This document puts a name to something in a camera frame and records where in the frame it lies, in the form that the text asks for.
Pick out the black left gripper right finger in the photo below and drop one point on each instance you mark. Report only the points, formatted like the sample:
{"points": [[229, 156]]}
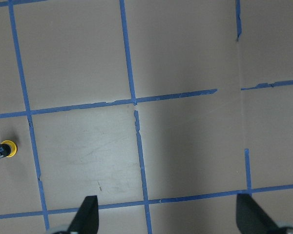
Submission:
{"points": [[251, 218]]}

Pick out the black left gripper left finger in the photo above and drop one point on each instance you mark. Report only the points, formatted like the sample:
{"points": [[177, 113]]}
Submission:
{"points": [[86, 220]]}

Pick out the yellow push button switch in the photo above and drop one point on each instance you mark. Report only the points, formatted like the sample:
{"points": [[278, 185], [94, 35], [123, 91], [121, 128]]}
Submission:
{"points": [[8, 148]]}

